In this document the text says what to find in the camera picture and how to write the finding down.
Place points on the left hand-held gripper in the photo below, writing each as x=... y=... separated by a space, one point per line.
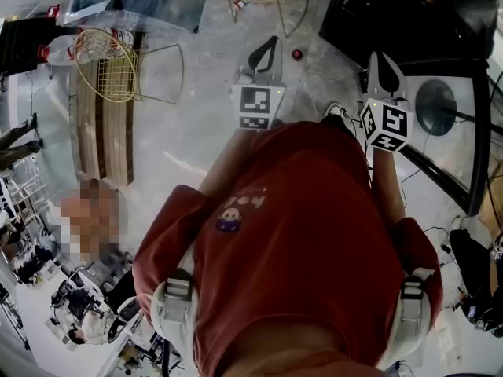
x=257 y=106

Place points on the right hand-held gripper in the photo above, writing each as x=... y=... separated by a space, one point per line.
x=387 y=124

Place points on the person's right forearm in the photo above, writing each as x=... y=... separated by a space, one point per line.
x=387 y=183

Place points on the person's left forearm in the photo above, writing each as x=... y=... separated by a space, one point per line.
x=224 y=163

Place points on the black round stand base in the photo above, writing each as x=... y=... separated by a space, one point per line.
x=434 y=108

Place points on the small can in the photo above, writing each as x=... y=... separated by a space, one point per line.
x=240 y=4

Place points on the person's black trousers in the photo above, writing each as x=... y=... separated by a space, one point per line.
x=338 y=126

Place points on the person's red shirt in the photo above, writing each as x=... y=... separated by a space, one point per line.
x=298 y=230

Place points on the striped wooden plank panel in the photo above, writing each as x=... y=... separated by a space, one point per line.
x=114 y=143

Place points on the black cabinet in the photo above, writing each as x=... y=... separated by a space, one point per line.
x=23 y=45

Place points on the white and black robot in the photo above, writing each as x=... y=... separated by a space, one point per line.
x=125 y=320

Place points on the white office desk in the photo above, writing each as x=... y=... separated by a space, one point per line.
x=90 y=352

